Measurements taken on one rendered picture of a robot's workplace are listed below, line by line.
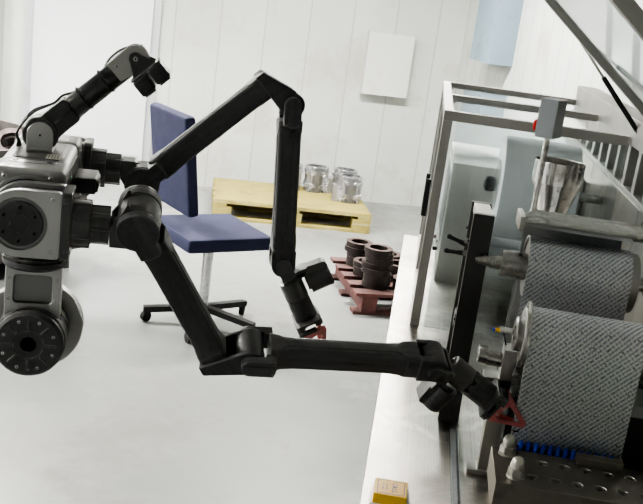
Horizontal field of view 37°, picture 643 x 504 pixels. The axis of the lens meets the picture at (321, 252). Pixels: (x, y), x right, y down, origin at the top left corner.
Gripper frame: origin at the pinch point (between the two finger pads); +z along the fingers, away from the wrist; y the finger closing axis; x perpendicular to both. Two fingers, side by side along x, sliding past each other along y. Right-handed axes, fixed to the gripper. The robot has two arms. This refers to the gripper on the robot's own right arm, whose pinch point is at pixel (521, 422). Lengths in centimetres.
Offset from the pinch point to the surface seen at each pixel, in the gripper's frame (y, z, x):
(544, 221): -30.1, -18.3, 33.0
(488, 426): -7.8, -1.9, -7.6
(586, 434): 0.3, 11.8, 7.0
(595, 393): 0.3, 7.0, 15.1
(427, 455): -12.6, -6.0, -23.9
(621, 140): -102, -1, 59
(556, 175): -71, -15, 40
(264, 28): -680, -175, -57
